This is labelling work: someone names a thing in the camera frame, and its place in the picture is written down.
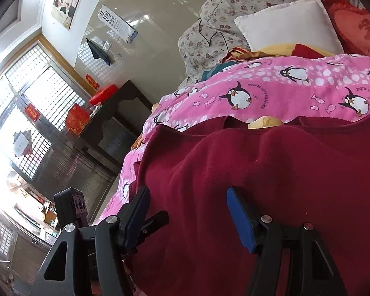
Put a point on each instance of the maroon fleece sweater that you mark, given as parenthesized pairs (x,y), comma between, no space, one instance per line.
(265,191)

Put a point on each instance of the yellow cloth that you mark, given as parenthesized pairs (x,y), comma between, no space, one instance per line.
(277,52)

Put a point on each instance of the window with lattice grille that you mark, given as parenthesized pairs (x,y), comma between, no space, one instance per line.
(49,92)

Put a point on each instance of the red paper on wall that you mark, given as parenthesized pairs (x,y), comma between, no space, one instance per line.
(92,81)

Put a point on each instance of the dark wooden side table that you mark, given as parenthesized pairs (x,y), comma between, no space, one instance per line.
(126,120)

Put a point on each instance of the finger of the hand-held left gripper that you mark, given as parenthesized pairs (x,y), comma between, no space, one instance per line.
(155,220)

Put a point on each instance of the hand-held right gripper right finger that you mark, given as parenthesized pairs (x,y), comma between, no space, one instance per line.
(240,222)

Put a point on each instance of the wall poster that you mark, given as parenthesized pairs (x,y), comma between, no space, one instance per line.
(66,3)

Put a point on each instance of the white diamond paper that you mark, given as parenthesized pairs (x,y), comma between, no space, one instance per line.
(23,143)

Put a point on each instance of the red gift boxes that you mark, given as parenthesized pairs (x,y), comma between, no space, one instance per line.
(77,120)

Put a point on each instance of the eye chart poster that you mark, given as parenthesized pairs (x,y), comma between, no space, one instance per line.
(117,23)

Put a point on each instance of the dark hanging cloth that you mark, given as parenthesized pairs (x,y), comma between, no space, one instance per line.
(98,52)

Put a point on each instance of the pink penguin printed blanket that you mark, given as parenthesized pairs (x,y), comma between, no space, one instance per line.
(265,77)

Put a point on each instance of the white pillow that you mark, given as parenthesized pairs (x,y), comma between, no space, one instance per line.
(293,24)

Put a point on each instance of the colourful crumpled clothes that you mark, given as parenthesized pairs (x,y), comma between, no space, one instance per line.
(234,57)

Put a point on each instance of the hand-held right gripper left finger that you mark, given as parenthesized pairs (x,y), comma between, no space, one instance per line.
(135,222)

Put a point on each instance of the red heart-shaped pillow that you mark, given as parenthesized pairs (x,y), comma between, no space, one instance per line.
(360,27)

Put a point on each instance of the flat red gift box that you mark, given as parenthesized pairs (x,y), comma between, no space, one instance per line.
(103,95)

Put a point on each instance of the red paper on window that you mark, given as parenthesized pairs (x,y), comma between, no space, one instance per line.
(32,113)

